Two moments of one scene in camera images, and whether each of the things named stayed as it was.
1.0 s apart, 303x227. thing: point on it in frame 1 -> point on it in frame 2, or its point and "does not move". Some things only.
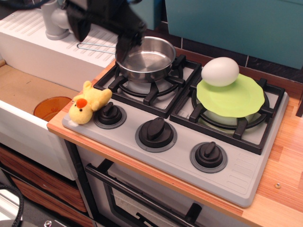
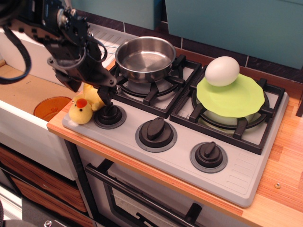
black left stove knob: (109, 117) does not move
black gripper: (121, 17) -> (79, 57)
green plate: (243, 98) does not move
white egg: (220, 72) does not move
